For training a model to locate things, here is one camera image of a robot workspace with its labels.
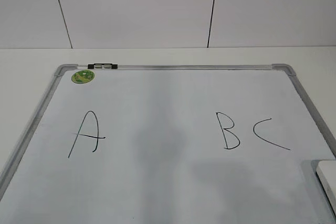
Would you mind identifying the white whiteboard eraser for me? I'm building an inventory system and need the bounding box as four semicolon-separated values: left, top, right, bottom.
316;160;335;203

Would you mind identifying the black and silver marker clip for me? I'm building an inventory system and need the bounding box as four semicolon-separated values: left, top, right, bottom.
88;63;118;69

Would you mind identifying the white whiteboard with grey frame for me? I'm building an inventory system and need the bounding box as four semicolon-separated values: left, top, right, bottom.
1;64;335;223

